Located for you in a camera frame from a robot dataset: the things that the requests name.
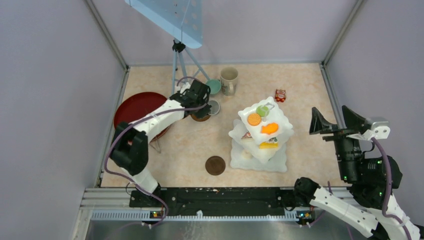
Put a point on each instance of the beige ceramic mug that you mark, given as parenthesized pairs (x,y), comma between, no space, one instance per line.
(229,79)

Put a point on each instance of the medium brown wooden coaster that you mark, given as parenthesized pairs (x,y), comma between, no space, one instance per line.
(202,119)

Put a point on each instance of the teal ceramic cup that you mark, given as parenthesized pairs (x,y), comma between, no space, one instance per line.
(214,85)

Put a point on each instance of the round beige biscuit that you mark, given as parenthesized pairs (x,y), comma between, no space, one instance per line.
(254,119)

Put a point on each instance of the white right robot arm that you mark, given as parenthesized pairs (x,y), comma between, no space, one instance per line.
(377,214)

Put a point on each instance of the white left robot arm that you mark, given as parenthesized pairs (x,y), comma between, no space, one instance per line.
(129,149)

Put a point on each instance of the round green macaron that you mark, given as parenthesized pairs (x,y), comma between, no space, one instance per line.
(263,111)

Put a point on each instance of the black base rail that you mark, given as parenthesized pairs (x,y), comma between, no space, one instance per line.
(221,201)

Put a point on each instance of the clear plastic tongs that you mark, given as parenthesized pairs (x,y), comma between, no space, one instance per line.
(155,144)

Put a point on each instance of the grey ceramic cup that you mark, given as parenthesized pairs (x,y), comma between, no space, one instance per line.
(214,107)

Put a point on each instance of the blue perforated panel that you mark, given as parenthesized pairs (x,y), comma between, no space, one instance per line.
(182,19)

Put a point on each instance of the white cream puff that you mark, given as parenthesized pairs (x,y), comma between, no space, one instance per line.
(246,155)

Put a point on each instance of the yellow cheesecake slice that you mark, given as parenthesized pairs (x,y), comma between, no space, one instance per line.
(269,144)

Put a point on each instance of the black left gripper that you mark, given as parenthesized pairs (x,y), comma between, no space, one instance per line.
(204,112)

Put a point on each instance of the orange fish-shaped cookie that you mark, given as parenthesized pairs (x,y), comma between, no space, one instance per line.
(270,128)

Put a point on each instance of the blue tripod stand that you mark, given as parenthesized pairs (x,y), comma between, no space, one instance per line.
(178,63)

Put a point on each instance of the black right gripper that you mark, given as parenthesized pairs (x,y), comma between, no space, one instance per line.
(319,123)

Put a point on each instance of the white tiered serving stand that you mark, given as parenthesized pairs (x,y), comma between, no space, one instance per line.
(259,138)

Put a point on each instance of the dark brown wooden coaster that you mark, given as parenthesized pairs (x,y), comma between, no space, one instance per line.
(215,165)

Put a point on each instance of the round red lacquer tray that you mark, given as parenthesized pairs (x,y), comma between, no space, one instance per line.
(137,107)

